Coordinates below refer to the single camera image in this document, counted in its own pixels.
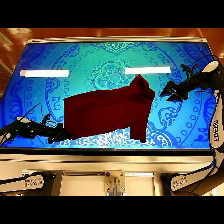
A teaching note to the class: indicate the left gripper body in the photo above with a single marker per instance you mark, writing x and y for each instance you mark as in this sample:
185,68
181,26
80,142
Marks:
53,130

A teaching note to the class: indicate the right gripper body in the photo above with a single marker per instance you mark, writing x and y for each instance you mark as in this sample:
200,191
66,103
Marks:
181,88

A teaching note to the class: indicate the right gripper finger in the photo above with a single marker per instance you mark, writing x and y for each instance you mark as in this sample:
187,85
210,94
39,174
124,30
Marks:
166,89
174,97

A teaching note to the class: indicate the dark red garment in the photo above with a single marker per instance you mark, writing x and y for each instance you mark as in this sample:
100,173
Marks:
106,110

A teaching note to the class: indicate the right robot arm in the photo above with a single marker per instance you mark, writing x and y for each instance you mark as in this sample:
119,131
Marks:
216,133

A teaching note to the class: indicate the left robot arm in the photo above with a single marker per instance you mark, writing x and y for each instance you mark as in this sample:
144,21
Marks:
20,128

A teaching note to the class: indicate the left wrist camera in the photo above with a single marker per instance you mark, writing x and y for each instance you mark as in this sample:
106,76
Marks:
46,119

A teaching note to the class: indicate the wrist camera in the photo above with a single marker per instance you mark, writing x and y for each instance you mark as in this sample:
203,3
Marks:
186,70
46,119

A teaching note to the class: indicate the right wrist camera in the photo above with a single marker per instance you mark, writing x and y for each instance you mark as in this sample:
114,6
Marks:
186,70

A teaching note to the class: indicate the silver frame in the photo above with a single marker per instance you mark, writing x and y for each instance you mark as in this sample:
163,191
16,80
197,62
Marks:
100,160

